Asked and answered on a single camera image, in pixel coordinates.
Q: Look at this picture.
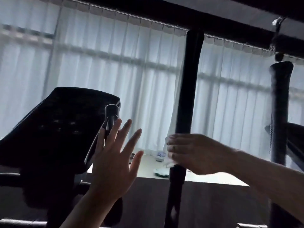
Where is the person's right forearm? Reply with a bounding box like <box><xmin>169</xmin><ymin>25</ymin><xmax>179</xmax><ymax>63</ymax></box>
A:
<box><xmin>230</xmin><ymin>149</ymin><xmax>304</xmax><ymax>224</ymax></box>

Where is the white curtain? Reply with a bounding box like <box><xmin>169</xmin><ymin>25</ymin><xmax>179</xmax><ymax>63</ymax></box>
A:
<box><xmin>0</xmin><ymin>0</ymin><xmax>304</xmax><ymax>171</ymax></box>

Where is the person's right hand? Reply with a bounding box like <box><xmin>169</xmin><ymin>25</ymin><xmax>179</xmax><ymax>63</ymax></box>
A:
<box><xmin>165</xmin><ymin>133</ymin><xmax>238</xmax><ymax>175</ymax></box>

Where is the white green wet wipes pack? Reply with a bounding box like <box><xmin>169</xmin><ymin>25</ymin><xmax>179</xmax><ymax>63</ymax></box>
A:
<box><xmin>153</xmin><ymin>168</ymin><xmax>171</xmax><ymax>179</ymax></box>

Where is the black elliptical machine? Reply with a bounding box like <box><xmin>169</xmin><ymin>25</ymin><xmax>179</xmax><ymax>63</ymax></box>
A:
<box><xmin>264</xmin><ymin>60</ymin><xmax>304</xmax><ymax>228</ymax></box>
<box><xmin>0</xmin><ymin>30</ymin><xmax>205</xmax><ymax>228</ymax></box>

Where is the white wet wipe sheet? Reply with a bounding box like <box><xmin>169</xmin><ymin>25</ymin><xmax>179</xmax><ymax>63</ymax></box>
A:
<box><xmin>164</xmin><ymin>134</ymin><xmax>179</xmax><ymax>168</ymax></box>

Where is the person's left hand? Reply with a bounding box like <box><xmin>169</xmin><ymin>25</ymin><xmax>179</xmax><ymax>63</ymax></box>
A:
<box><xmin>88</xmin><ymin>118</ymin><xmax>144</xmax><ymax>200</ymax></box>

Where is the grey power box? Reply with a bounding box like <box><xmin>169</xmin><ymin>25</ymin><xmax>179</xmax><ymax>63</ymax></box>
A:
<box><xmin>155</xmin><ymin>150</ymin><xmax>167</xmax><ymax>162</ymax></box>

